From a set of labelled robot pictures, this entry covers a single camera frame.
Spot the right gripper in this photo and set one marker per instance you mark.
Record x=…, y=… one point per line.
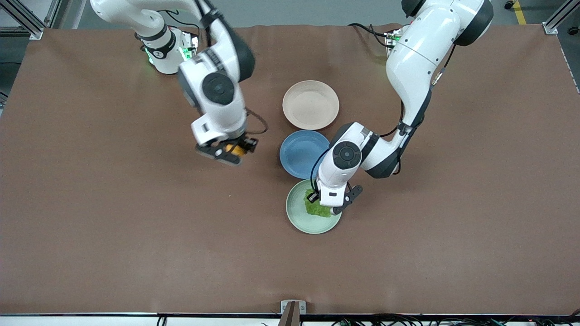
x=248, y=144

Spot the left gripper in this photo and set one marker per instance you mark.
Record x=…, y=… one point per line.
x=313, y=196

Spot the green lettuce leaf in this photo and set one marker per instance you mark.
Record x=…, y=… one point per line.
x=317, y=211

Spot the yellow lemon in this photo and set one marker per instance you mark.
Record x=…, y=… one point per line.
x=235, y=149

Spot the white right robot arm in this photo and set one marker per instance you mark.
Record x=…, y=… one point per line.
x=217, y=88

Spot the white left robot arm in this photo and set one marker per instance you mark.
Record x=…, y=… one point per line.
x=412, y=59

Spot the pale green plate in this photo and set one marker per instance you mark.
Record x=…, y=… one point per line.
x=302, y=222

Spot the blue plate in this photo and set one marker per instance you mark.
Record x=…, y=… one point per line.
x=297, y=154

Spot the beige plate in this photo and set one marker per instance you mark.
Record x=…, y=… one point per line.
x=310, y=105

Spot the brown table cover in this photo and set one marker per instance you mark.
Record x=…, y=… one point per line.
x=136, y=226

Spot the black caster wheel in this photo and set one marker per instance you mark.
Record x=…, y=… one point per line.
x=509, y=4

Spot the black round foot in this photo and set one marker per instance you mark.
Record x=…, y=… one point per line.
x=573, y=31

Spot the small metal bracket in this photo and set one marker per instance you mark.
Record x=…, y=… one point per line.
x=284, y=307

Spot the brown mounting post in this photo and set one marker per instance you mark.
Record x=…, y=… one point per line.
x=291, y=314

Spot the aluminium frame profile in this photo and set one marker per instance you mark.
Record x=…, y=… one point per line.
x=557, y=20
x=31, y=25

